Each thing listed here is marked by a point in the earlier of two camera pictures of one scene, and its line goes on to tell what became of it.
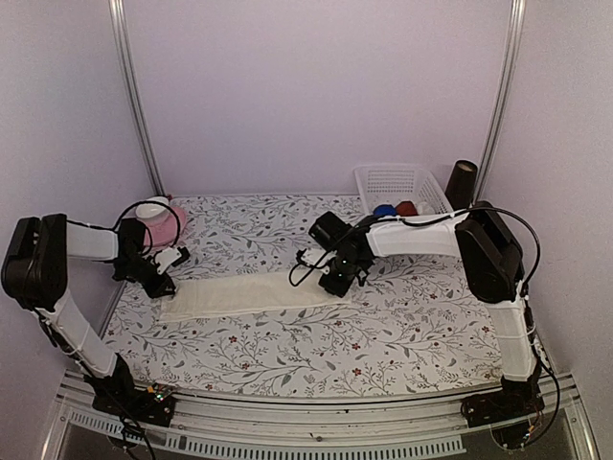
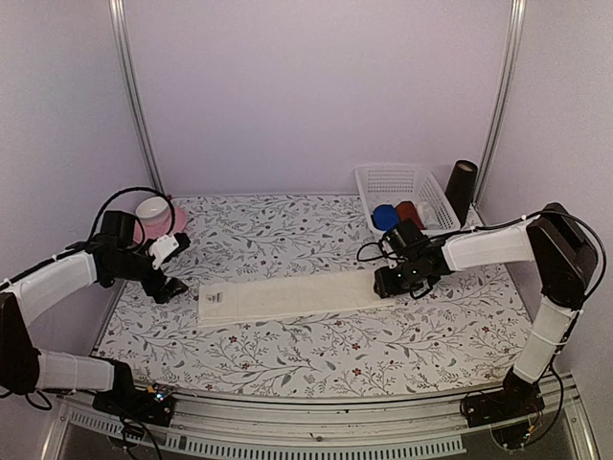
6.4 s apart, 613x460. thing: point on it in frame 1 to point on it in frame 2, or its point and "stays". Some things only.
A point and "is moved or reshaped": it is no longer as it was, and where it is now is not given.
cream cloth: [247, 295] is moved or reshaped
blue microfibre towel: [385, 209] stays
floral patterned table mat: [415, 323] stays
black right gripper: [340, 289] to [387, 286]
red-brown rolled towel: [405, 209] stays
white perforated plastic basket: [391, 184] stays
